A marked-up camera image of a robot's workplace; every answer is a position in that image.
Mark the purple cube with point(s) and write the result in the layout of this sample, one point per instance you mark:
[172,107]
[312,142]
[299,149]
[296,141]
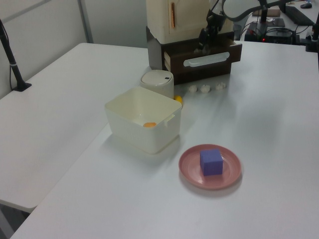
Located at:
[211,163]

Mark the small white lidded trash can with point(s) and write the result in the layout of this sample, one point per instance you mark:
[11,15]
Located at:
[159,83]

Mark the pink plate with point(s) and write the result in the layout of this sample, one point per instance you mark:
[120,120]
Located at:
[189,169]

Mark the black computer mouse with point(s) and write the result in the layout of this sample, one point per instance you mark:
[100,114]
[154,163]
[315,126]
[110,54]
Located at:
[306,5]

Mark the black corner clamp mount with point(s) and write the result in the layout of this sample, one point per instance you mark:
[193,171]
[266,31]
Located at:
[312,42]

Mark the black pole with clamp base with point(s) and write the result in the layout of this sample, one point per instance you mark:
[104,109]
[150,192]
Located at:
[11,62]

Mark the cream plastic cabinet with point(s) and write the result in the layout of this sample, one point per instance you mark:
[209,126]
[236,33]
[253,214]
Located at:
[189,17]

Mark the black camera stand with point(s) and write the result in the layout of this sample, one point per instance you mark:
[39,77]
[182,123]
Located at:
[263,11]

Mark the black keyboard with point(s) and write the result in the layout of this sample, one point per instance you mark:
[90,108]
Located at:
[296,15]

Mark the copper cabinet strip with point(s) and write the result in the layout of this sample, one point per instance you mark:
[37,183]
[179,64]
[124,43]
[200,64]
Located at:
[172,15]

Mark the cream plastic storage bin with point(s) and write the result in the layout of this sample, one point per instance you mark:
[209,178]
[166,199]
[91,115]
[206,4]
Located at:
[152,134]

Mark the toasted bread toy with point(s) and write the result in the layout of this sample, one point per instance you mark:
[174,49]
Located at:
[150,124]

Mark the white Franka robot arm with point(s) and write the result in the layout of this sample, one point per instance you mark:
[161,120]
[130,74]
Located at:
[235,8]

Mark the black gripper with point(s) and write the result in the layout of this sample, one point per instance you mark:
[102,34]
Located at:
[214,21]

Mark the black electronics box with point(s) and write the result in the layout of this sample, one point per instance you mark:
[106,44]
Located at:
[271,33]

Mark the wooden drawer with brown front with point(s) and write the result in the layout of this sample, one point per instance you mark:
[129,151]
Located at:
[214,53]

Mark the yellow toy banana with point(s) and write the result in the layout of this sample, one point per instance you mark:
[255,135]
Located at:
[179,99]

